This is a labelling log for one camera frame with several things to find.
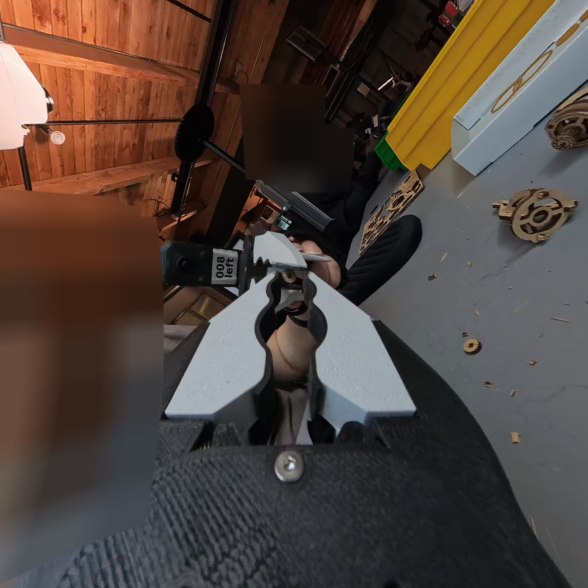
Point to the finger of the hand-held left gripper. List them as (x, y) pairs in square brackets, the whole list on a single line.
[(290, 297), (280, 250)]

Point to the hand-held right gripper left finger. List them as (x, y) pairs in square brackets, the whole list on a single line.
[(220, 358)]

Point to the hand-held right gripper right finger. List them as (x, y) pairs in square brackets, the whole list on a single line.
[(358, 367)]

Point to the laser-cut wooden parts sheet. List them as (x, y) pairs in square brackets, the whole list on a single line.
[(413, 183)]

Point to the person's left forearm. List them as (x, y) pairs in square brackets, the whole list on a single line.
[(291, 353)]

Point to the person's left hand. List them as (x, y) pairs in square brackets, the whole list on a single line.
[(328, 271)]

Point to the dark wristband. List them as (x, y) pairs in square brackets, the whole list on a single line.
[(298, 321)]

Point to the black padded armrest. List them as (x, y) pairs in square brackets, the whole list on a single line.
[(386, 257)]

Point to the black ribbed disc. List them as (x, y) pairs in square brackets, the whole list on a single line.
[(195, 133)]

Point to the green plastic bin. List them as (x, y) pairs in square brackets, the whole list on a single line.
[(388, 156)]

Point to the yellow plastic bin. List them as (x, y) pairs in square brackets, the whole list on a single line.
[(441, 92)]

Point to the white cardboard box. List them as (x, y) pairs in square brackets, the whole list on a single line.
[(487, 138)]

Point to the white lamp shade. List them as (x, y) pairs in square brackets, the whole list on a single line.
[(18, 92)]

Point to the wooden shaft wheel assembly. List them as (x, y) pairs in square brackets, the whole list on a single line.
[(567, 128)]

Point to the metal frame rail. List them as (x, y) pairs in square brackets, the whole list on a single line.
[(303, 202)]

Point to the wooden spoked wheel frame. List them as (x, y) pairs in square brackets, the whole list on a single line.
[(519, 225)]

